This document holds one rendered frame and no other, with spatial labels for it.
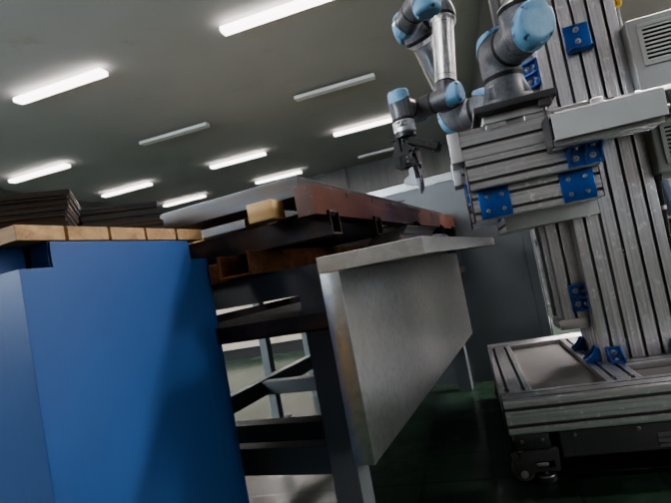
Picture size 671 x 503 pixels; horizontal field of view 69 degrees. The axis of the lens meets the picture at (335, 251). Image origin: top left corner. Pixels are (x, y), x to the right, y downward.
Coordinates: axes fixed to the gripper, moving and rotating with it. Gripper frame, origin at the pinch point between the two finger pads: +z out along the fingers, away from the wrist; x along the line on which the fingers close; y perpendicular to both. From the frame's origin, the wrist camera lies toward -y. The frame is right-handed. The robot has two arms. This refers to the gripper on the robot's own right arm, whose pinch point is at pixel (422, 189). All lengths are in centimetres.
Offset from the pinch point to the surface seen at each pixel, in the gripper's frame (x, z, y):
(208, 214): 77, 5, 32
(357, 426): 85, 51, 3
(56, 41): -170, -252, 356
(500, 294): -82, 47, -10
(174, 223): 77, 5, 41
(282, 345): -261, 82, 223
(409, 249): 85, 22, -13
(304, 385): 2, 62, 58
